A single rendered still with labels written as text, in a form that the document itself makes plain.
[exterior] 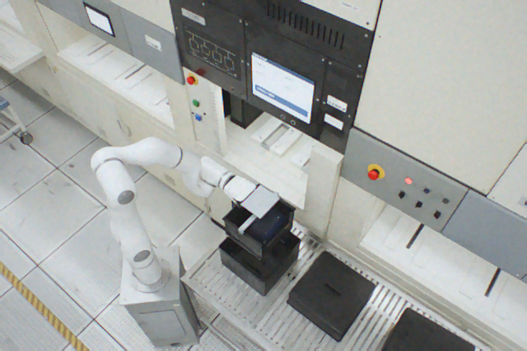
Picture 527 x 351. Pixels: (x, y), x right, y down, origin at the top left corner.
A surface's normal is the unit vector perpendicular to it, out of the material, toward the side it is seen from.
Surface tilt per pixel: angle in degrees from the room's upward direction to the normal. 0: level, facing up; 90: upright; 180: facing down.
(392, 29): 90
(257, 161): 0
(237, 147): 0
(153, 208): 0
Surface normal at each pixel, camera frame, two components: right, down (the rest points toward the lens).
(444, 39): -0.61, 0.64
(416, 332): 0.00, -0.58
